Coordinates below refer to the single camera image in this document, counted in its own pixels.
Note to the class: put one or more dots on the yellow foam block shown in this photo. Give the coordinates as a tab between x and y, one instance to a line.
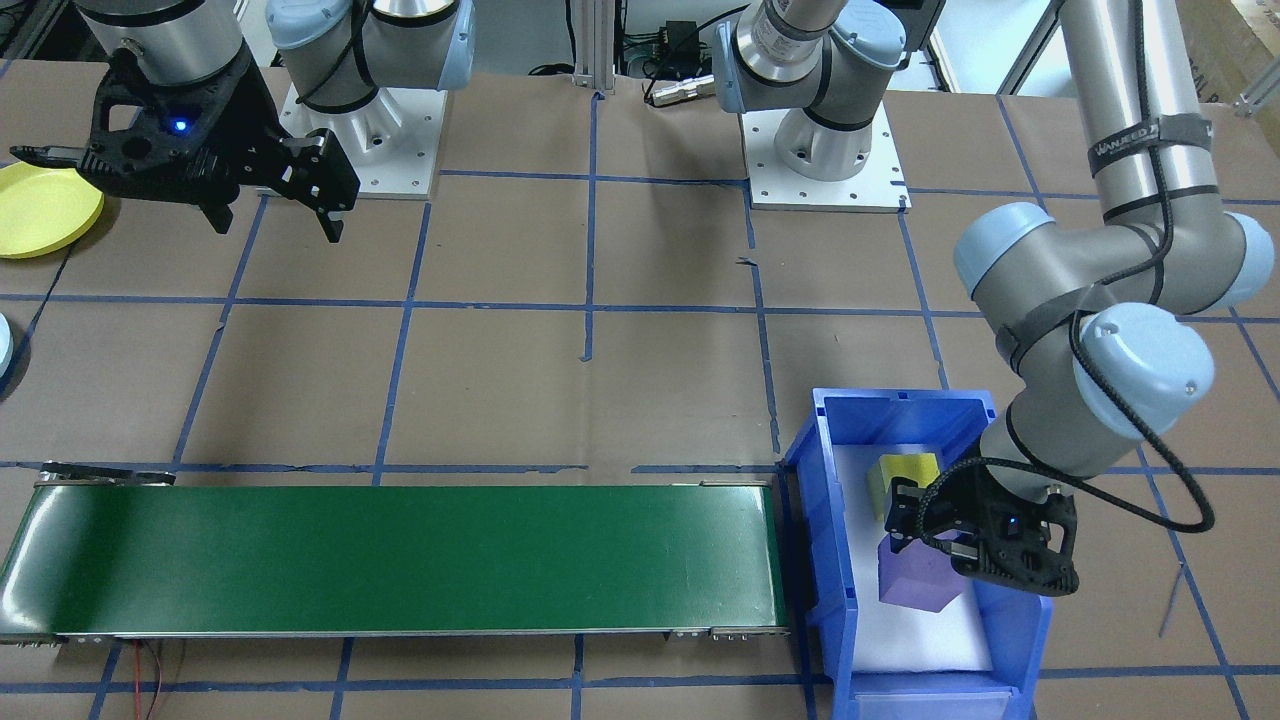
905	465

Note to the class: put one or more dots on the purple foam block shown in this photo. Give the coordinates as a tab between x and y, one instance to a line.
915	585

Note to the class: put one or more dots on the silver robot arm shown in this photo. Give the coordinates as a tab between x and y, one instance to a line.
1130	250
160	30

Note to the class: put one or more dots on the yellow round plate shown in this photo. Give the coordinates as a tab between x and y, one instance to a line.
40	210

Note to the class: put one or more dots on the light blue round plate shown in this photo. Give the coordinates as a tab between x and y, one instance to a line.
5	345

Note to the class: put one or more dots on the blue plastic storage bin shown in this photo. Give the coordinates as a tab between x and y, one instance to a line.
830	520

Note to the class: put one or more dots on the green conveyor belt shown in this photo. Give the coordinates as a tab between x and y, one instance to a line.
400	555

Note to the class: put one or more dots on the small black power box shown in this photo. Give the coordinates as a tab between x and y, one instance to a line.
682	33

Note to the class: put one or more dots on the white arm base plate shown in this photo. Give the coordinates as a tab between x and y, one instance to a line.
400	170
860	190

